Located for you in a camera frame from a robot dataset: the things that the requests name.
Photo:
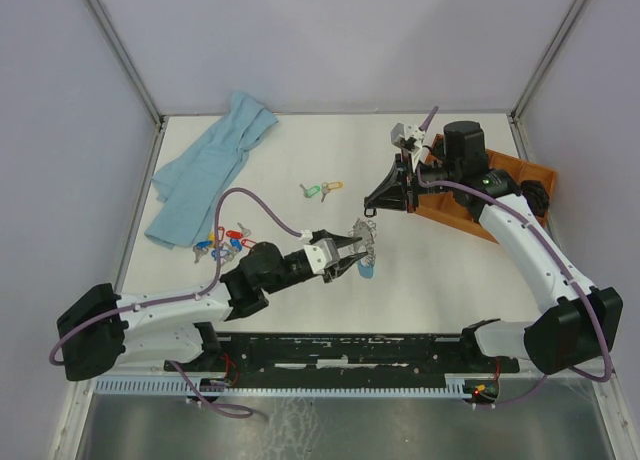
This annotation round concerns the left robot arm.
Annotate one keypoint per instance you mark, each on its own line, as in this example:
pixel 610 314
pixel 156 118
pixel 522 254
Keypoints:
pixel 103 329

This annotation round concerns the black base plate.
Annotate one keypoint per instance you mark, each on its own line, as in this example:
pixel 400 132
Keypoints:
pixel 430 353

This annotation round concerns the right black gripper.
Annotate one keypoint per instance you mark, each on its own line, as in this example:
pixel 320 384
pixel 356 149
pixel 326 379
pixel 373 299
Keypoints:
pixel 395 190

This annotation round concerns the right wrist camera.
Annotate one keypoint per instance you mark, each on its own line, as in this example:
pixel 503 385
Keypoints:
pixel 411 141

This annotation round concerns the large keyring with blue handle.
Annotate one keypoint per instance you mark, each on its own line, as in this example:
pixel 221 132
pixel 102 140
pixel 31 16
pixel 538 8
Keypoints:
pixel 366 230

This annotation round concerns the orange wooden compartment tray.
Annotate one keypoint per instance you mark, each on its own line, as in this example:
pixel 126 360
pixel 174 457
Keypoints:
pixel 501 175

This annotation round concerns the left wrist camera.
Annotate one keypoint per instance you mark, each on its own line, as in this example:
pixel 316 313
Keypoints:
pixel 319 250

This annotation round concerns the blue tagged key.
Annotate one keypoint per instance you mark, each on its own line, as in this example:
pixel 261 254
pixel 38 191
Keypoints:
pixel 224 256
pixel 201 249

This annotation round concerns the light blue cloth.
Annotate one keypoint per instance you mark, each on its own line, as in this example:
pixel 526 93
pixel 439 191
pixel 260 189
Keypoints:
pixel 190 186

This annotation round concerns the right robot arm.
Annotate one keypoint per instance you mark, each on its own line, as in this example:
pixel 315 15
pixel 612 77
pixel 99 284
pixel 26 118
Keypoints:
pixel 578 323

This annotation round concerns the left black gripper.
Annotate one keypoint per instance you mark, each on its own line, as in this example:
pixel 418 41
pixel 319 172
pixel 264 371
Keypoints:
pixel 340 268

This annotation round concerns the yellow tagged key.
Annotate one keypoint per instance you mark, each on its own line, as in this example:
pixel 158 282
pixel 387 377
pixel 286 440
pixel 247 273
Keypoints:
pixel 328 187

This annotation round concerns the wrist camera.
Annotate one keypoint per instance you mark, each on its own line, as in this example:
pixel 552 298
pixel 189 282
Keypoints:
pixel 411 141
pixel 319 250

